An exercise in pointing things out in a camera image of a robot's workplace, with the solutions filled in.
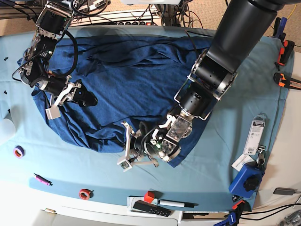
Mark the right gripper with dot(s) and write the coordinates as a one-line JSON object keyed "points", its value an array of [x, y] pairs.
{"points": [[82, 97]]}

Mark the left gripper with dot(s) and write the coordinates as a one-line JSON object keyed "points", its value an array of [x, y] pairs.
{"points": [[141, 146]]}

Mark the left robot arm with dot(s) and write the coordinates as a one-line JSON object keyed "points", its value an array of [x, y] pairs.
{"points": [[241, 27]]}

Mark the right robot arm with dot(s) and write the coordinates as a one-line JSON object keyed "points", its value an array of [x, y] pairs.
{"points": [[52, 25]]}

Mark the red cube block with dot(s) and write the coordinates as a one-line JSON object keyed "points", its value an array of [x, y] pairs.
{"points": [[149, 197]]}

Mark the black remote control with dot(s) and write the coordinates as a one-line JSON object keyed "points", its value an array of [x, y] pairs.
{"points": [[151, 208]]}

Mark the white black marker pen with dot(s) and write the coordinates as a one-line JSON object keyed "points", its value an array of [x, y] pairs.
{"points": [[176, 204]]}

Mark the red tape roll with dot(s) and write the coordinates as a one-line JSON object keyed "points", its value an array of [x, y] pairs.
{"points": [[85, 194]]}

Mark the purple tape roll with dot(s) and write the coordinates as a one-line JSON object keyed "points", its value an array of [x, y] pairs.
{"points": [[19, 152]]}

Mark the pink marker pen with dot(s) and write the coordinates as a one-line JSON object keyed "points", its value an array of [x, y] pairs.
{"points": [[42, 180]]}

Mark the white paper tag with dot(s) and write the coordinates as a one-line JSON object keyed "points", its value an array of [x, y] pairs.
{"points": [[241, 161]]}

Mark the orange clamp bottom edge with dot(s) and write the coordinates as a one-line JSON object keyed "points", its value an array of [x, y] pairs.
{"points": [[237, 204]]}

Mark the blue box black knob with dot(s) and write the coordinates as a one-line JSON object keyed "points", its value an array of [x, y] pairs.
{"points": [[246, 181]]}

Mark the teal table cloth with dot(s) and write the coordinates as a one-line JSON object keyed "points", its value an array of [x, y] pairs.
{"points": [[203, 177]]}

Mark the blue clamp bottom edge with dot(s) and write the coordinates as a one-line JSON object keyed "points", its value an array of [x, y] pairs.
{"points": [[231, 220]]}

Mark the grey packaged tool card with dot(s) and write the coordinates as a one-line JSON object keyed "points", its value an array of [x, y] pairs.
{"points": [[254, 135]]}

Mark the silver carabiner keys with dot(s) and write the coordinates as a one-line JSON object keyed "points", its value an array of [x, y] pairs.
{"points": [[261, 156]]}

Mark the grey phone on table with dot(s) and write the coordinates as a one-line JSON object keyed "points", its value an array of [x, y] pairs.
{"points": [[284, 191]]}

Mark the orange black clamp lower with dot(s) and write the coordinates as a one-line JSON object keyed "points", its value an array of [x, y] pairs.
{"points": [[286, 81]]}

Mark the orange black clamp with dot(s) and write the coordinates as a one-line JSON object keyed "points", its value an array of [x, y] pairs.
{"points": [[285, 52], [286, 81]]}

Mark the orange black clamp upper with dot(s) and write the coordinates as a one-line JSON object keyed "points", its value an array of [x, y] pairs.
{"points": [[285, 52]]}

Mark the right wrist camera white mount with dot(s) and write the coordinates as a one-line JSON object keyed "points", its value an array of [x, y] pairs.
{"points": [[53, 111]]}

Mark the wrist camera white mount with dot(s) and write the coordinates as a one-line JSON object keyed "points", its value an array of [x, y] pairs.
{"points": [[53, 111], [133, 156]]}

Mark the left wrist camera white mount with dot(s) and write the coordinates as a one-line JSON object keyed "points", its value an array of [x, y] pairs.
{"points": [[133, 156]]}

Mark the white power strip red switch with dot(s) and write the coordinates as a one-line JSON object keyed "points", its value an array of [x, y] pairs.
{"points": [[147, 23]]}

